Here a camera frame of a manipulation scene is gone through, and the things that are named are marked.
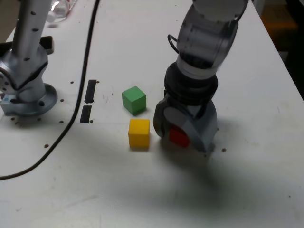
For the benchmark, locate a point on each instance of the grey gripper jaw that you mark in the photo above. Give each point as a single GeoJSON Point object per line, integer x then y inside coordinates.
{"type": "Point", "coordinates": [158, 123]}
{"type": "Point", "coordinates": [204, 128]}

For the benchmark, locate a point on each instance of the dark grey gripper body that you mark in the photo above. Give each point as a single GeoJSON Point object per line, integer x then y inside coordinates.
{"type": "Point", "coordinates": [187, 108]}

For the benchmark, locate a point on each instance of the yellow cube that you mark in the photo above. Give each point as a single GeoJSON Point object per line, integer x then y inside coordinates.
{"type": "Point", "coordinates": [139, 133]}

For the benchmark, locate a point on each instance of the red cube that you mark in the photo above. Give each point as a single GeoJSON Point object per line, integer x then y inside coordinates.
{"type": "Point", "coordinates": [178, 137]}

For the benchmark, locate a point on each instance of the green cube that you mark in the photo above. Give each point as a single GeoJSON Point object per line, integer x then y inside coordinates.
{"type": "Point", "coordinates": [133, 102]}

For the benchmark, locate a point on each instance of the black tape strip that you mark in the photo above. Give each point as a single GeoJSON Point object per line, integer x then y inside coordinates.
{"type": "Point", "coordinates": [91, 92]}

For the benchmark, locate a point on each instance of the orange box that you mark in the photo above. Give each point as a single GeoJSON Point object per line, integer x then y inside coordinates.
{"type": "Point", "coordinates": [278, 21]}

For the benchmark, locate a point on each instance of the black flat phone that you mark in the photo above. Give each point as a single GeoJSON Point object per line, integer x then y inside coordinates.
{"type": "Point", "coordinates": [47, 44]}

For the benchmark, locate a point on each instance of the clear plastic bottle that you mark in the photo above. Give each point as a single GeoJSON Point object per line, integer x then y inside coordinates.
{"type": "Point", "coordinates": [61, 8]}

